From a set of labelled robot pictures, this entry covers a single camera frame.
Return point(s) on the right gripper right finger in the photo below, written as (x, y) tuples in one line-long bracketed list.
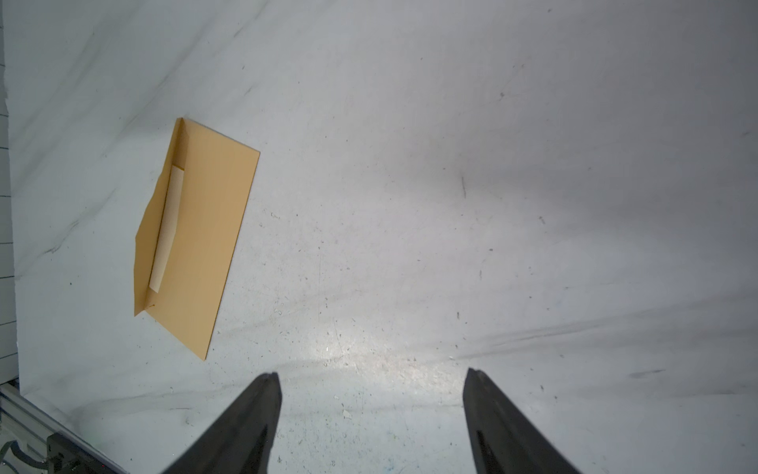
[(503, 440)]

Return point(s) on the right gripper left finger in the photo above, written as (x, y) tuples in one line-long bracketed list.
[(241, 439)]

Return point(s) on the tan kraft envelope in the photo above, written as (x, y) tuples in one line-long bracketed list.
[(219, 174)]

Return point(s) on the peach lined letter paper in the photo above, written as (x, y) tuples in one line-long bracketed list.
[(168, 229)]

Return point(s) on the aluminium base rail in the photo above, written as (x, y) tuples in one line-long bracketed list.
[(23, 421)]

